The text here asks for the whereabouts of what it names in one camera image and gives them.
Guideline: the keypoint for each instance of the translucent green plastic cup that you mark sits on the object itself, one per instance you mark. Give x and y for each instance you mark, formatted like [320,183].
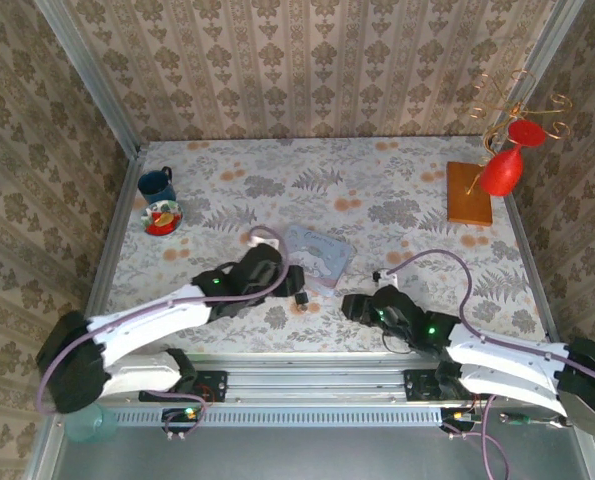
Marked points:
[94,429]

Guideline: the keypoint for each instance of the grey metal base sheet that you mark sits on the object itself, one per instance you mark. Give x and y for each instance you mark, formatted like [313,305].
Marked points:
[302,455]

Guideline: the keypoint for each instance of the red plastic goblet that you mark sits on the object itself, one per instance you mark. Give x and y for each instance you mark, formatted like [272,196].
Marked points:
[499,172]

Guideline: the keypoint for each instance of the aluminium corner post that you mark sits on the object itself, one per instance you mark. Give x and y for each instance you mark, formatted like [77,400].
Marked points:
[89,80]
[542,60]

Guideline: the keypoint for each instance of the small circuit board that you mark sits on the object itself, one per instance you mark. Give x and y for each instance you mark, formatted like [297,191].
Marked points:
[182,415]
[457,419]

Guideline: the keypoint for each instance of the dark blue enamel mug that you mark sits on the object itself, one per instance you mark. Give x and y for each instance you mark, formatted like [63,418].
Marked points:
[154,190]

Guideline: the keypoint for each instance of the floral table cover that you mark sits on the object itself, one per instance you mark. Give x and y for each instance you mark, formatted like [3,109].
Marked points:
[277,165]

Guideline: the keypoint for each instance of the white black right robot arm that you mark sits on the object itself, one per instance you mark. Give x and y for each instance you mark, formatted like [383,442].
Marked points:
[507,365]

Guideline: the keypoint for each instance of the yellow orange item in bowl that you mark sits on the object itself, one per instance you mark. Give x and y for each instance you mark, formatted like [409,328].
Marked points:
[166,219]

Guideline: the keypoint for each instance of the aluminium side rail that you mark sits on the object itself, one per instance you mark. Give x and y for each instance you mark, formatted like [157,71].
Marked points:
[112,250]
[534,280]

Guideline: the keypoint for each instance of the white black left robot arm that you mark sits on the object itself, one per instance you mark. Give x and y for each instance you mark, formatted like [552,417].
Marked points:
[147,315]

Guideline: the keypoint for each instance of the light blue cartoon tin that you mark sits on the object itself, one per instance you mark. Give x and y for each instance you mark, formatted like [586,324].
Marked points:
[322,255]

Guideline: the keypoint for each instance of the red item in bowl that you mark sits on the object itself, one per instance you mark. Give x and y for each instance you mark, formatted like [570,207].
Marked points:
[159,230]

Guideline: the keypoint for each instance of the aluminium front rail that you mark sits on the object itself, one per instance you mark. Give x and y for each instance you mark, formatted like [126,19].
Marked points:
[302,380]

